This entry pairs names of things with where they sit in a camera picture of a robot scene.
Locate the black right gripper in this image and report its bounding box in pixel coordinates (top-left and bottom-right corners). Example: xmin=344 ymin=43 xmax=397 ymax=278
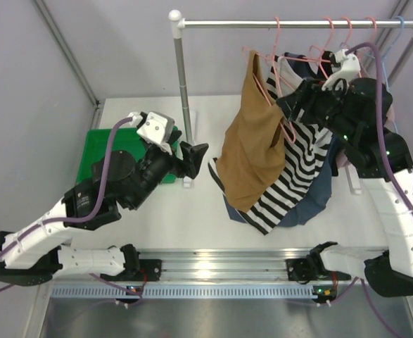
xmin=277 ymin=76 xmax=357 ymax=143

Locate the pink wire hanger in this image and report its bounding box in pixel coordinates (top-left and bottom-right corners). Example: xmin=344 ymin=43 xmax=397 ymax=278
xmin=241 ymin=15 xmax=297 ymax=144

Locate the tan tank top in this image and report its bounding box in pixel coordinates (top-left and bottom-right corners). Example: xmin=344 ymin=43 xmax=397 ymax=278
xmin=216 ymin=50 xmax=285 ymax=212

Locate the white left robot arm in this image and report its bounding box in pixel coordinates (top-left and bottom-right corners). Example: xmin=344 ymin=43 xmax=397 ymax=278
xmin=0 ymin=142 xmax=209 ymax=287

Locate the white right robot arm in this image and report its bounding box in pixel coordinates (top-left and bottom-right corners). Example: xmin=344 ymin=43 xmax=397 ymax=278
xmin=276 ymin=77 xmax=413 ymax=298

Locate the black white striped tank top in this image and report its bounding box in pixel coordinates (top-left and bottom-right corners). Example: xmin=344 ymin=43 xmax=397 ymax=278
xmin=208 ymin=51 xmax=331 ymax=235

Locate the pink hanger with striped top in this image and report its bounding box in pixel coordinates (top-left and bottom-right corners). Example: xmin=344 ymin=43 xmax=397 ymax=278
xmin=269 ymin=16 xmax=335 ymax=75

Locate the pink hanger with navy top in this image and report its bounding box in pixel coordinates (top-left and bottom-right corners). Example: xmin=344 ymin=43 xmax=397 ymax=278
xmin=312 ymin=17 xmax=353 ymax=79

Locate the dusty pink tank top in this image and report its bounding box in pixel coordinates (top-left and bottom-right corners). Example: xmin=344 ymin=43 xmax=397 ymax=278
xmin=334 ymin=47 xmax=397 ymax=170

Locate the navy blue tank top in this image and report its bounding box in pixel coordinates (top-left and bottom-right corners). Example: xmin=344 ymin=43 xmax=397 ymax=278
xmin=225 ymin=51 xmax=337 ymax=228

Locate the green plastic tray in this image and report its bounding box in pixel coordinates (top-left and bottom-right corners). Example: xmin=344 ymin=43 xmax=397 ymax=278
xmin=76 ymin=128 xmax=179 ymax=187

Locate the metal clothes rack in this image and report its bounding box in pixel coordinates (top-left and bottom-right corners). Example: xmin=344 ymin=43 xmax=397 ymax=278
xmin=168 ymin=10 xmax=413 ymax=142

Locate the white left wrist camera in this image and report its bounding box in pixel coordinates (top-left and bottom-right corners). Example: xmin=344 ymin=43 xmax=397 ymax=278
xmin=127 ymin=111 xmax=174 ymax=155

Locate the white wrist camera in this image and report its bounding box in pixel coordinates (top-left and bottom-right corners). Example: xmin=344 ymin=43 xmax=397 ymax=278
xmin=322 ymin=49 xmax=361 ymax=91
xmin=127 ymin=111 xmax=174 ymax=155

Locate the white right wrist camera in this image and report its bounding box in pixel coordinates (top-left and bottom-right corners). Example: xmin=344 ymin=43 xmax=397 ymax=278
xmin=322 ymin=49 xmax=361 ymax=91

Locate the light blue wire hanger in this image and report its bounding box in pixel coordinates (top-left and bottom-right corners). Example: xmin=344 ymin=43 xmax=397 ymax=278
xmin=381 ymin=15 xmax=405 ymax=132

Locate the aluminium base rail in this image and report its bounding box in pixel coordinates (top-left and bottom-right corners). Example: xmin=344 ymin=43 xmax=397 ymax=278
xmin=37 ymin=248 xmax=413 ymax=300

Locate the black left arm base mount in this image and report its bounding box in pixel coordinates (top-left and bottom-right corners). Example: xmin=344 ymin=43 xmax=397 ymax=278
xmin=100 ymin=259 xmax=163 ymax=282

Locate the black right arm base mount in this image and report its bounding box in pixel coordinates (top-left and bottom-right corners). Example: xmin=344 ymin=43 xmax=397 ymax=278
xmin=286 ymin=258 xmax=333 ymax=284

